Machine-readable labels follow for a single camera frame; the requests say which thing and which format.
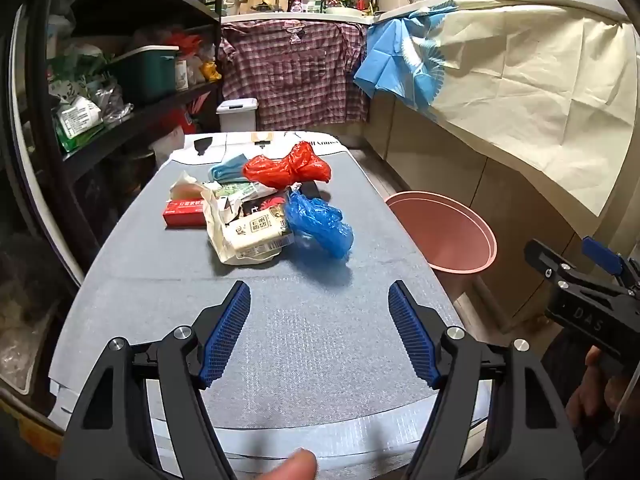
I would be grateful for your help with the red plaid shirt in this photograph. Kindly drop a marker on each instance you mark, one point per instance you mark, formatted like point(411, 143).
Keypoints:
point(295, 75)

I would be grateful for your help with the pink soap bottle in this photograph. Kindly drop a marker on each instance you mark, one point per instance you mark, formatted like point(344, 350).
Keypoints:
point(296, 5)

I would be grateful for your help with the red cardboard box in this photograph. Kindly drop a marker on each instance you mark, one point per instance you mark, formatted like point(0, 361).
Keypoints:
point(182, 212)

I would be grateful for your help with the white plastic bag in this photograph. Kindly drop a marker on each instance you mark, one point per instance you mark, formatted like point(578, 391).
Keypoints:
point(65, 15)

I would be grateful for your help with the white lidded bin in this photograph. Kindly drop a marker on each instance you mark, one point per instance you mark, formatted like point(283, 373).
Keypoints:
point(237, 117)

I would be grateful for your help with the pink plastic bucket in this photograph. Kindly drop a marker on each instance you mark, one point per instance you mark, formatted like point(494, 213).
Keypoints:
point(440, 230)

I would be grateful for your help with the blue patterned cloth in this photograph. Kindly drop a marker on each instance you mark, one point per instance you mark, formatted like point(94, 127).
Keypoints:
point(385, 60)

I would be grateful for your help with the red carton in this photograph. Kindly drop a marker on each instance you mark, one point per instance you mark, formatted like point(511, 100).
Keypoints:
point(180, 122)

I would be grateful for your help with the white printed cloth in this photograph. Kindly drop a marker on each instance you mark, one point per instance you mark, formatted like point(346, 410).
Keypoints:
point(235, 145)

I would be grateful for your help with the labelled jar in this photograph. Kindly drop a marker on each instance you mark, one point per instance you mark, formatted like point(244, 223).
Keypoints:
point(182, 75)

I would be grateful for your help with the blue face mask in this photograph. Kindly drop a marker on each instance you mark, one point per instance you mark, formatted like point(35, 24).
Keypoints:
point(227, 169)

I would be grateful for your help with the beige tissue pack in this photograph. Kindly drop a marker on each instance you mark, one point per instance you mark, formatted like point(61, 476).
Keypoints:
point(255, 235)

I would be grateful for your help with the crumpled white tissue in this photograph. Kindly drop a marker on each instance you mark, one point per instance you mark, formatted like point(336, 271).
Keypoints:
point(187, 187)

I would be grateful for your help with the cream cloth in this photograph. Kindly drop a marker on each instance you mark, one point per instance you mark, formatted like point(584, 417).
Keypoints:
point(525, 75)

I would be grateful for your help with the black shelf rack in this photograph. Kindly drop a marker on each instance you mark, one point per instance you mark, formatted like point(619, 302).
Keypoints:
point(150, 110)

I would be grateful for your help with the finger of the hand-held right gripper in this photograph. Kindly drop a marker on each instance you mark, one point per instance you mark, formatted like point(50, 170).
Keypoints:
point(547, 260)
point(602, 255)

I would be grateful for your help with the green snack packet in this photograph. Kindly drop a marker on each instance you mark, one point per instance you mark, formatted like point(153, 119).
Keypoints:
point(237, 191)

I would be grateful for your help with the person's right hand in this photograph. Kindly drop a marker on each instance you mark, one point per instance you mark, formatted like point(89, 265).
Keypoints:
point(585, 400)

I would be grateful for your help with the blue plastic bag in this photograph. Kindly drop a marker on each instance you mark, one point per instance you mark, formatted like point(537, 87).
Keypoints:
point(320, 222)

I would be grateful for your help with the green and white packet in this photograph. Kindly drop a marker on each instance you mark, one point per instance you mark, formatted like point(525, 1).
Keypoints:
point(77, 120)

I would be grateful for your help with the person's left hand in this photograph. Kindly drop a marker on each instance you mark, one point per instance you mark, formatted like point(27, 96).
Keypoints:
point(292, 466)

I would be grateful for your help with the red plastic bags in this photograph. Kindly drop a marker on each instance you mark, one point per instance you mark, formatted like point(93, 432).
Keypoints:
point(182, 45)

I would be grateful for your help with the red plastic bag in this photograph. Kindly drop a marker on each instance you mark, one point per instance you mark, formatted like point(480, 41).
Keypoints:
point(285, 167)

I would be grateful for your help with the black packet with red print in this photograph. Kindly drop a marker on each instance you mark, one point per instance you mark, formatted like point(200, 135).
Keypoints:
point(260, 206)

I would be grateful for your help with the green storage box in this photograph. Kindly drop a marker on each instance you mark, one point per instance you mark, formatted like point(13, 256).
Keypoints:
point(145, 75)

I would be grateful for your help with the yellow figurine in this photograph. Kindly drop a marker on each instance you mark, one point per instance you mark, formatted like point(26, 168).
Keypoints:
point(210, 71)

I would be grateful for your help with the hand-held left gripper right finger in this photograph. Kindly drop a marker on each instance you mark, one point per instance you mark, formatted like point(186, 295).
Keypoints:
point(410, 330)

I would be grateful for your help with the cream paper bag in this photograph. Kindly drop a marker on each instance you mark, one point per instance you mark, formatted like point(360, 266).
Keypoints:
point(215, 230)

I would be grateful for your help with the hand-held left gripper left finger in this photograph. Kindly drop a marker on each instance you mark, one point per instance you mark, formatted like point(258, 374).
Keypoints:
point(225, 330)

